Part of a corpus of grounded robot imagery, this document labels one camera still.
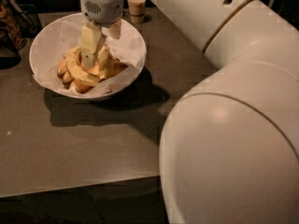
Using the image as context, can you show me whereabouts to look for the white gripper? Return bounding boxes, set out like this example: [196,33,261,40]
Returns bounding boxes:
[80,0,124,69]

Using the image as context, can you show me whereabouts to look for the yellow banana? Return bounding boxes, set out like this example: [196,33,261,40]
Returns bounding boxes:
[65,47,99,87]
[98,45,119,79]

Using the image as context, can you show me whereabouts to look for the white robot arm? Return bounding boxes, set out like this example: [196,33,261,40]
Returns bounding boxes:
[151,0,299,224]

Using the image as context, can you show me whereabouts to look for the white bowl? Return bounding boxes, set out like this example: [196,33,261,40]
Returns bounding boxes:
[28,12,148,102]

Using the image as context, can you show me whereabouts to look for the plastic cup with drink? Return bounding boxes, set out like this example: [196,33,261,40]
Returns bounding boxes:
[127,0,146,23]

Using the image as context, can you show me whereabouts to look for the orange bananas underneath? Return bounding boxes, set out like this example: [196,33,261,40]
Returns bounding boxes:
[57,59,128,93]

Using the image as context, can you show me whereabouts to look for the patterned brown container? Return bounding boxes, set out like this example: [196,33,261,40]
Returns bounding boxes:
[0,0,26,50]

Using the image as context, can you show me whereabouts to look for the black wire basket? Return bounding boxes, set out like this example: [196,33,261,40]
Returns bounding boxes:
[6,0,42,38]

